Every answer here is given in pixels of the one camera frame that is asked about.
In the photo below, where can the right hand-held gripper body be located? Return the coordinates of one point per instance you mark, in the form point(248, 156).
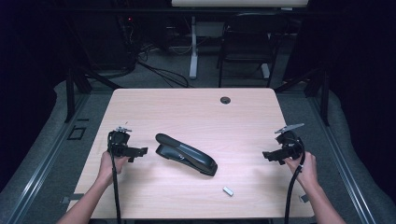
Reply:
point(291, 144)

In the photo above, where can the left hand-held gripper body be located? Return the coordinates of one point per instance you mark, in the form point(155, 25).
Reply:
point(119, 141)

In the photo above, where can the black stapler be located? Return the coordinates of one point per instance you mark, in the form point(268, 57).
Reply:
point(186, 155)

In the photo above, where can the silver staple strip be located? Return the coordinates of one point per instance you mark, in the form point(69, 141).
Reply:
point(228, 191)

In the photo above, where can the person's left hand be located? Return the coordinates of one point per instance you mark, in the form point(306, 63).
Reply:
point(111, 166)

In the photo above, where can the person's right hand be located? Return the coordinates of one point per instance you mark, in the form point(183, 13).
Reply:
point(306, 169)

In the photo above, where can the grey tape piece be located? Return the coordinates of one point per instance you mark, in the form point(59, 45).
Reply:
point(73, 197)
point(304, 198)

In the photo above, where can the black metal stand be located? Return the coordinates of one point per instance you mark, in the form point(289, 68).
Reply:
point(325, 96)
point(70, 93)

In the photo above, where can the white desk leg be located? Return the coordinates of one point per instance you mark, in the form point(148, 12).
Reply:
point(265, 71)

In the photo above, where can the dark equipment with red light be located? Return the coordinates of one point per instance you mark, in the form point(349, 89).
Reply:
point(127, 40)

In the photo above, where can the black folding chair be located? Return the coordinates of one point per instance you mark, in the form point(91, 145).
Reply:
point(249, 43)

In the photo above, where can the aluminium floor rail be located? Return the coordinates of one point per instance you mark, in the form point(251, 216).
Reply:
point(342, 161)
point(46, 161)

